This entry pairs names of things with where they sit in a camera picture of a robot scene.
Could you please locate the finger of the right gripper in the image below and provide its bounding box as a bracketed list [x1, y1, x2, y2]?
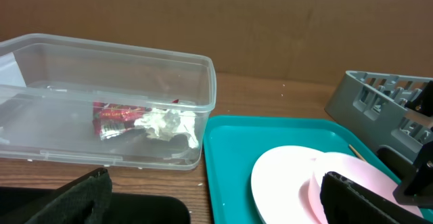
[405, 81, 433, 117]
[393, 142, 432, 208]

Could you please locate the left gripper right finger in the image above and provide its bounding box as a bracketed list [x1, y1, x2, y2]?
[320, 171, 431, 224]

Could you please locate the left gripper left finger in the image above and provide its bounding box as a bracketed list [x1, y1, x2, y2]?
[25, 168, 112, 223]

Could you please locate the pink bowl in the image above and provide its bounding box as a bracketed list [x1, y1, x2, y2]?
[299, 152, 424, 224]

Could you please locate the pink round plate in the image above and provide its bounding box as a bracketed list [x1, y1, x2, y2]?
[250, 145, 323, 224]

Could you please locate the red snack wrapper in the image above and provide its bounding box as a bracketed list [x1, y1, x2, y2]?
[92, 102, 168, 140]

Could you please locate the white napkin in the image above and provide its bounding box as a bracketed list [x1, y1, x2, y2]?
[134, 108, 199, 148]

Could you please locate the grey dishwasher rack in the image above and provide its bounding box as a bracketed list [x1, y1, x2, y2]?
[325, 70, 432, 162]

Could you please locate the right wooden chopstick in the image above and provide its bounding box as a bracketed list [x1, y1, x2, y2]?
[348, 144, 367, 162]

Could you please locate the black rectangular tray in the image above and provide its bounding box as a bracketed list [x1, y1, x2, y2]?
[1, 187, 191, 224]

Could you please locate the clear plastic bin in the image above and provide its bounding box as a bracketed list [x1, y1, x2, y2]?
[1, 34, 217, 171]

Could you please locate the teal serving tray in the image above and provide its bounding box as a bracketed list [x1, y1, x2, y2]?
[204, 115, 400, 223]

